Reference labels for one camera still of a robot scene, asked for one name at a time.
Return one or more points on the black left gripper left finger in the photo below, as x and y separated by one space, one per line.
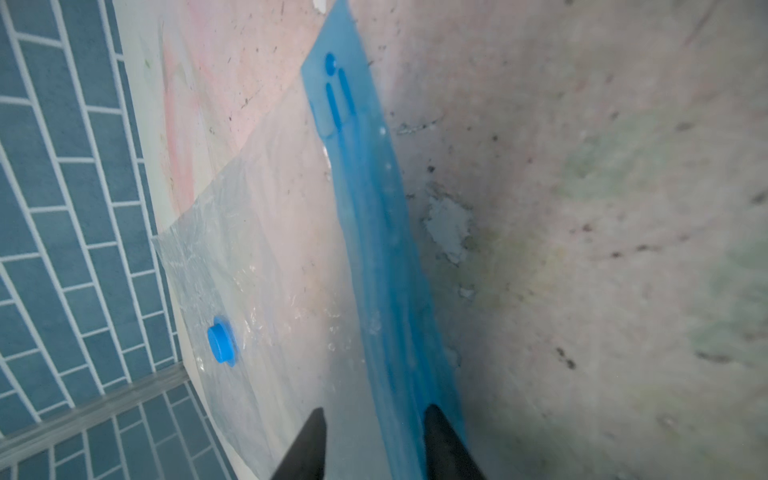
306 457

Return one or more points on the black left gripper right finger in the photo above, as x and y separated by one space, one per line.
447 458

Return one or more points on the clear vacuum bag blue zip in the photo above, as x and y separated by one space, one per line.
302 242

